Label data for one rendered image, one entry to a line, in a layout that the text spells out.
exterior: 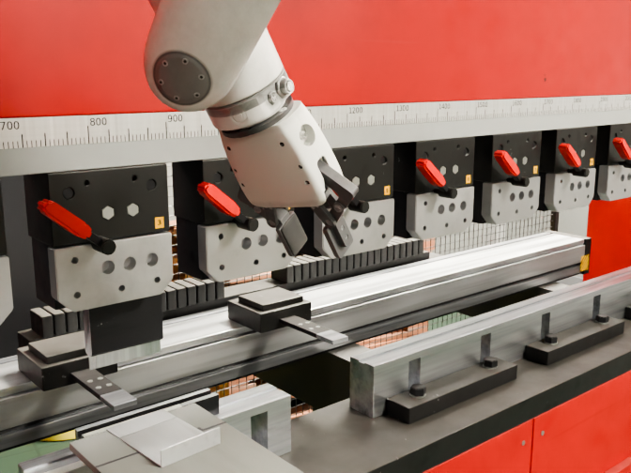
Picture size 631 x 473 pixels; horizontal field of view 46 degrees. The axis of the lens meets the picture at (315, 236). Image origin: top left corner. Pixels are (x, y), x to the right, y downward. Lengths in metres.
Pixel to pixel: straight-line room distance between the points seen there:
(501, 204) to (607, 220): 1.56
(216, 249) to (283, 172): 0.30
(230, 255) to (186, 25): 0.49
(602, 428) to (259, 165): 1.15
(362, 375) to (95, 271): 0.55
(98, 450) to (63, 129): 0.39
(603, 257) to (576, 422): 1.45
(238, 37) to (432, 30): 0.70
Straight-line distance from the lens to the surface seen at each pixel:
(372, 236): 1.18
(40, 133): 0.89
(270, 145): 0.71
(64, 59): 0.89
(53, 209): 0.85
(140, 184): 0.94
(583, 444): 1.66
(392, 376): 1.31
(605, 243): 2.97
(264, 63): 0.68
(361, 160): 1.15
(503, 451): 1.42
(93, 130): 0.91
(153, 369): 1.34
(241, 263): 1.03
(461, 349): 1.44
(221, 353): 1.40
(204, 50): 0.59
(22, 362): 1.28
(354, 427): 1.28
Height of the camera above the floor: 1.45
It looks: 12 degrees down
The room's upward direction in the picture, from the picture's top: straight up
